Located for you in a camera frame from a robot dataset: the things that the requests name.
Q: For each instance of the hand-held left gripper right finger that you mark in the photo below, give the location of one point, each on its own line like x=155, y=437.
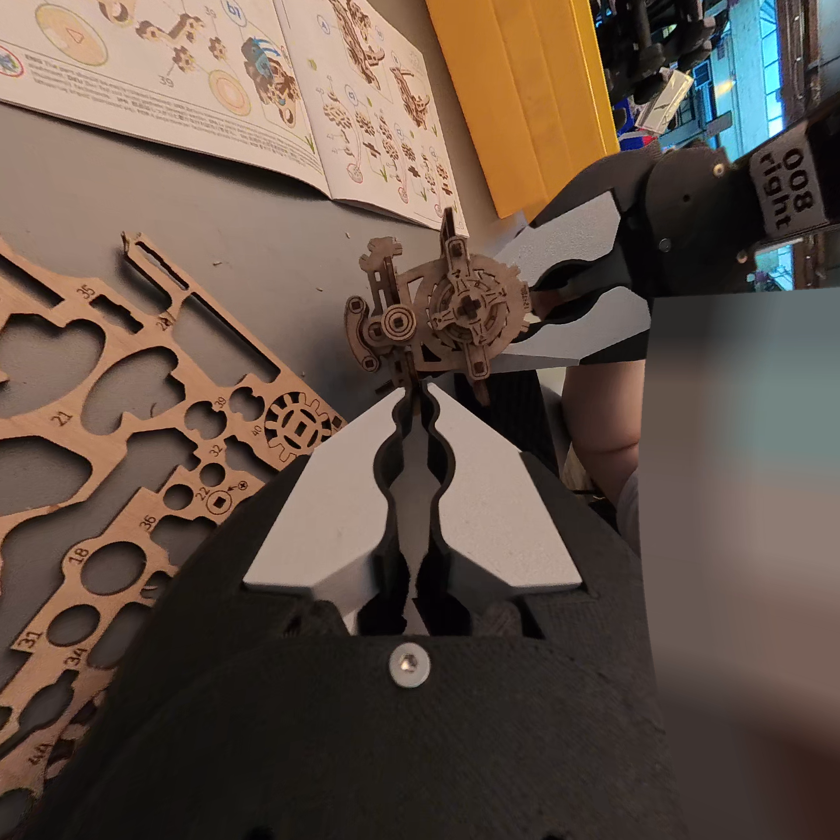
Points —
x=505, y=525

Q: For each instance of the rack of black equipment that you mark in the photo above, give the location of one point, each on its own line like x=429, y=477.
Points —
x=643, y=39

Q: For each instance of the laser-cut plywood parts sheet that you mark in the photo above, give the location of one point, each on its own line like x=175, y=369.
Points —
x=62, y=426

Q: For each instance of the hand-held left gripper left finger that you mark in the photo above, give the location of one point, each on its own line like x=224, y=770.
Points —
x=315, y=525

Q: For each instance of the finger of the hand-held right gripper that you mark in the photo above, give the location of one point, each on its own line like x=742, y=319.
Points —
x=590, y=334
x=571, y=233

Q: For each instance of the assembly instruction booklet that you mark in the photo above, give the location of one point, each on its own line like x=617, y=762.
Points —
x=164, y=79

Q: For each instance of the white card sign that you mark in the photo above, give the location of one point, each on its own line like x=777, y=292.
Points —
x=666, y=98

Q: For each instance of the person's right forearm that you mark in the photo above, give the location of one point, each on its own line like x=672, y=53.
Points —
x=604, y=426

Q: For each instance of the wooden mechanical model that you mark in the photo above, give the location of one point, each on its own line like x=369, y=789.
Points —
x=469, y=308

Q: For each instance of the yellow plastic box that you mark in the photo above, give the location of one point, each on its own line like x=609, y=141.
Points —
x=525, y=98

